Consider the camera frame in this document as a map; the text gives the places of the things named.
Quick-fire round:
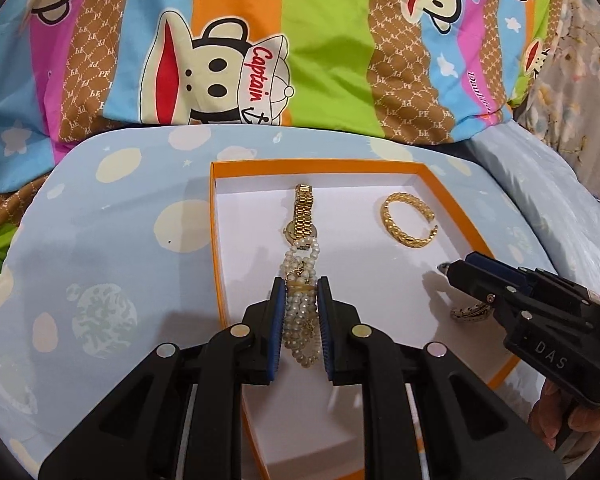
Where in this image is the orange white cardboard box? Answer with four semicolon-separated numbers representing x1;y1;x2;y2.
210;160;523;480

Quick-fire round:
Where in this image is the gold wristwatch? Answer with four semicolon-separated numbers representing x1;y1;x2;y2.
285;184;320;252

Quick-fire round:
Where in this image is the silver wristwatch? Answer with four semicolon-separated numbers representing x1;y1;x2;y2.
450;301;494;322

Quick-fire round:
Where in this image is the light blue dotted sheet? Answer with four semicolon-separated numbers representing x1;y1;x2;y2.
0;125;600;480

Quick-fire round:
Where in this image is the colourful monkey printed blanket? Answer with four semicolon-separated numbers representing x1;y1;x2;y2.
0;0;573;411

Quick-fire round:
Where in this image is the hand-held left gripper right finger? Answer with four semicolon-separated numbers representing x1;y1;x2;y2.
316;275;567;480

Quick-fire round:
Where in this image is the light blue quilt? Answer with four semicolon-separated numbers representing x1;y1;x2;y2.
460;120;600;281

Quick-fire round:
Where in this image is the gold woven bangle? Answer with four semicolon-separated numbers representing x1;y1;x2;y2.
381;192;440;249

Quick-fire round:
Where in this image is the white pearl bracelet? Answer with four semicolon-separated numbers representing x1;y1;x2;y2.
279;240;324;368

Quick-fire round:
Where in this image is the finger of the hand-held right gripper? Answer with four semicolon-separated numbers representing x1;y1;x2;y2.
462;251;600;307
437;260;531;333

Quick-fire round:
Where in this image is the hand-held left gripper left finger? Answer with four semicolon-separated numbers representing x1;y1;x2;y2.
37;276;288;480

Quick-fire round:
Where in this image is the grey floral cloth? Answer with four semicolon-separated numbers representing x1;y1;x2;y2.
512;0;600;196

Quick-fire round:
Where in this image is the person's right hand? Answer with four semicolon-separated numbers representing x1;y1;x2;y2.
527;379;600;462

